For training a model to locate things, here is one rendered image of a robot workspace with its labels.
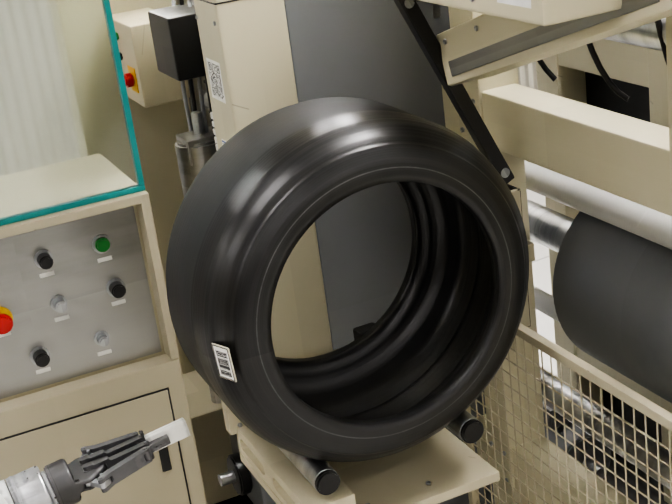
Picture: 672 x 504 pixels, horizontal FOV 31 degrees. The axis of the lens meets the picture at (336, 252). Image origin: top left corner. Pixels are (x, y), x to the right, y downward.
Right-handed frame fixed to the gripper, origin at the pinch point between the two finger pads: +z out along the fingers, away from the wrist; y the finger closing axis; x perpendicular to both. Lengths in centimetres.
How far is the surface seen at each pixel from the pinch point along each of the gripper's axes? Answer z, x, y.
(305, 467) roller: 19.2, 14.0, -5.2
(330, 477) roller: 21.5, 14.5, -10.5
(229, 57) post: 37, -49, 26
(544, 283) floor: 192, 130, 216
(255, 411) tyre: 13.0, -3.0, -10.5
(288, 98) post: 45, -38, 26
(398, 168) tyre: 46, -33, -13
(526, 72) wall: 275, 89, 342
